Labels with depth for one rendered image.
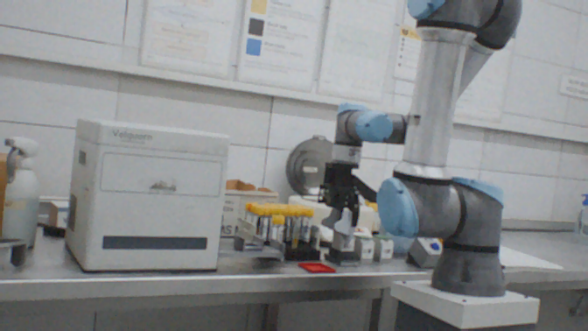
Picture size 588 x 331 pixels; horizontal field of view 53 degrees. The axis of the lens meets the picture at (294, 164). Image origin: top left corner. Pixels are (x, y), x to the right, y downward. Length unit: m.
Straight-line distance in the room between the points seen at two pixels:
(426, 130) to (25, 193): 0.86
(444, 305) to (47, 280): 0.74
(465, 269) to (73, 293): 0.76
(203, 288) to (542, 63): 2.08
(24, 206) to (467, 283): 0.95
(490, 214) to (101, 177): 0.77
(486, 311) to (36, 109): 1.30
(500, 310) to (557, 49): 1.96
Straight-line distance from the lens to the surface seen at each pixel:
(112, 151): 1.20
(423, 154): 1.15
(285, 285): 1.35
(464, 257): 1.23
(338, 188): 1.47
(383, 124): 1.38
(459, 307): 1.15
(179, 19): 1.90
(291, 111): 2.06
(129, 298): 1.26
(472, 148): 2.62
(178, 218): 1.25
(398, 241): 1.72
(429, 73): 1.15
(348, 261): 1.51
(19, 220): 1.41
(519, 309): 1.25
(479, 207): 1.22
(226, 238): 1.63
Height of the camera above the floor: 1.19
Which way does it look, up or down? 3 degrees down
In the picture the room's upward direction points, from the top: 7 degrees clockwise
